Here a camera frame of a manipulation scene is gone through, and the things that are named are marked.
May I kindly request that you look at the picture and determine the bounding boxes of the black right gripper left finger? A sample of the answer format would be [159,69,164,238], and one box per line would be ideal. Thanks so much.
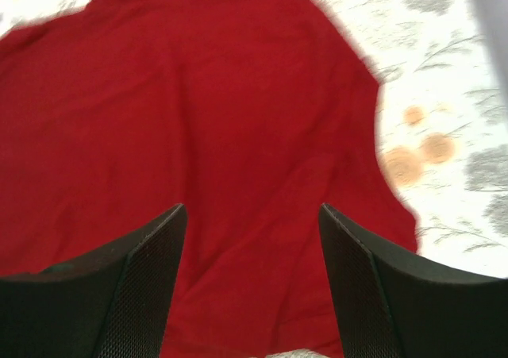
[1,204,187,358]

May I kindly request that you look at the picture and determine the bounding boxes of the dark red t shirt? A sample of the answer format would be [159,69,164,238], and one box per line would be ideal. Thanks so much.
[1,0,417,357]

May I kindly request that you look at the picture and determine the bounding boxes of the floral patterned table mat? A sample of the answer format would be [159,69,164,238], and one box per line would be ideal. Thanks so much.
[0,0,508,358]

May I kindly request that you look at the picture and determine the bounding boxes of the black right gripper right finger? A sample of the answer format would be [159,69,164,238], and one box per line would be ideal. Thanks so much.
[319,204,507,358]

